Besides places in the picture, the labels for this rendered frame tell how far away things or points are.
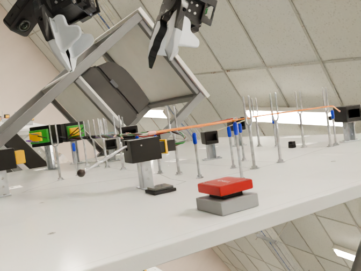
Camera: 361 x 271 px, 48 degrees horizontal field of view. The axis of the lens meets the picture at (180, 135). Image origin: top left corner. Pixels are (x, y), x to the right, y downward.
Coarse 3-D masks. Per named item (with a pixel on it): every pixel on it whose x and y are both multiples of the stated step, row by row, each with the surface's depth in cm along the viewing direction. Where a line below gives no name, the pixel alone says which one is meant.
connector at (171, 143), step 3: (162, 141) 73; (168, 141) 73; (171, 141) 74; (174, 141) 74; (162, 144) 73; (168, 144) 73; (171, 144) 74; (174, 144) 74; (162, 147) 73; (168, 147) 73; (171, 147) 74; (174, 147) 74; (162, 150) 73; (168, 150) 73; (171, 150) 74; (174, 150) 74
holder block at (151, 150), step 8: (128, 144) 70; (136, 144) 70; (144, 144) 70; (152, 144) 71; (128, 152) 70; (136, 152) 70; (144, 152) 70; (152, 152) 71; (160, 152) 72; (128, 160) 71; (136, 160) 70; (144, 160) 70
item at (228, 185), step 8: (200, 184) 51; (208, 184) 49; (216, 184) 49; (224, 184) 48; (232, 184) 48; (240, 184) 48; (248, 184) 49; (208, 192) 49; (216, 192) 48; (224, 192) 47; (232, 192) 48; (240, 192) 50
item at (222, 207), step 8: (248, 192) 50; (200, 200) 50; (208, 200) 49; (216, 200) 48; (224, 200) 48; (232, 200) 47; (240, 200) 48; (248, 200) 49; (256, 200) 49; (200, 208) 51; (208, 208) 49; (216, 208) 48; (224, 208) 47; (232, 208) 47; (240, 208) 48; (248, 208) 49
